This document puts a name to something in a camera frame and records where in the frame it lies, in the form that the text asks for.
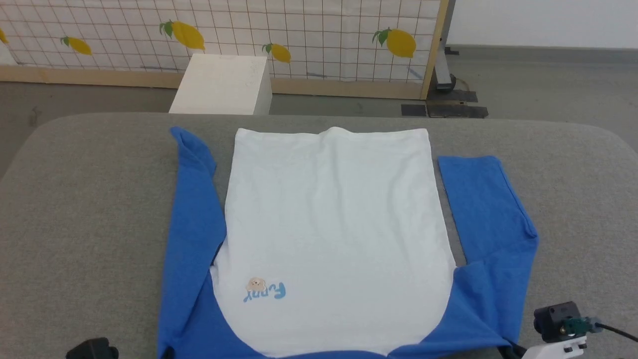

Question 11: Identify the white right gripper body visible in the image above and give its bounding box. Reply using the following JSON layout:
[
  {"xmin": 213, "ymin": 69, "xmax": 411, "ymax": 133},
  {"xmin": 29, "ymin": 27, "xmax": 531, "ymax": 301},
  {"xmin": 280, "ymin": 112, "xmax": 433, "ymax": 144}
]
[{"xmin": 521, "ymin": 336, "xmax": 588, "ymax": 359}]

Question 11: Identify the large black floor plate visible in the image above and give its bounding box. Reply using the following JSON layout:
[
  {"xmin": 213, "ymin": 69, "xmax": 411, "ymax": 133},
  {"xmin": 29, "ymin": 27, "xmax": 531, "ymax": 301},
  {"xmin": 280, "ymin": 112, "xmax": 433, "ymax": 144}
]
[{"xmin": 427, "ymin": 90, "xmax": 489, "ymax": 119}]

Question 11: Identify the grey metal stand post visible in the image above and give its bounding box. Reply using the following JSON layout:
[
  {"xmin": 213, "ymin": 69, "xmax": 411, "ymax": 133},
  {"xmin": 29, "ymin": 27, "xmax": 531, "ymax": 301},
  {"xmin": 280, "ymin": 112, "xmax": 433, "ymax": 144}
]
[{"xmin": 433, "ymin": 0, "xmax": 457, "ymax": 91}]

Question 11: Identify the lemon print grid partition panel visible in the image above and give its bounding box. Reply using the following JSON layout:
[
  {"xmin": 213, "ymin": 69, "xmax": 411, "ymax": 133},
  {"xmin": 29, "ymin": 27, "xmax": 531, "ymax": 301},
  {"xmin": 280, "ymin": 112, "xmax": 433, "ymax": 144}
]
[{"xmin": 0, "ymin": 0, "xmax": 449, "ymax": 101}]

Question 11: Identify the blue and white long-sleeve shirt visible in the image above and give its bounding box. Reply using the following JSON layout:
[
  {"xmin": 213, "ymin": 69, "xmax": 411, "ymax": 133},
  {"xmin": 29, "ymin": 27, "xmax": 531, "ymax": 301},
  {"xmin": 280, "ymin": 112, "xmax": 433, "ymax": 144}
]
[{"xmin": 157, "ymin": 126, "xmax": 540, "ymax": 359}]

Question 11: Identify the white box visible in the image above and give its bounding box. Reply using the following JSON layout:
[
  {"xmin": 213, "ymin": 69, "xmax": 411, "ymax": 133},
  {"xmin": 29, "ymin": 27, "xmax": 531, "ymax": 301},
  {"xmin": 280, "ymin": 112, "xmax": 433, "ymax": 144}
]
[{"xmin": 168, "ymin": 53, "xmax": 273, "ymax": 116}]

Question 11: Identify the grey fabric sofa cushion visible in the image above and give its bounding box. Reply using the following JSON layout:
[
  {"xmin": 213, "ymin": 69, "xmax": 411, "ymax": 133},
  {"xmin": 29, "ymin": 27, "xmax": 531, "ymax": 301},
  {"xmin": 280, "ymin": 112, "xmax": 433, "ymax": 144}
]
[{"xmin": 0, "ymin": 113, "xmax": 638, "ymax": 359}]

